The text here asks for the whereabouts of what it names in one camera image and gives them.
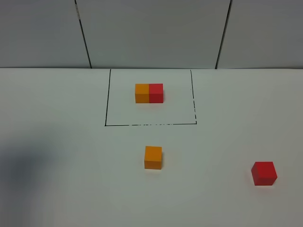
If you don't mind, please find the red template cube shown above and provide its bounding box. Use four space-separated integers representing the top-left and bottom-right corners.
149 84 164 103

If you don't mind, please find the orange template cube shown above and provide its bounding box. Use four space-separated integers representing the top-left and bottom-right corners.
135 84 149 103

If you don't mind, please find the loose red cube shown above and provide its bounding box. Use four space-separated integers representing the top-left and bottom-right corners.
251 161 277 186

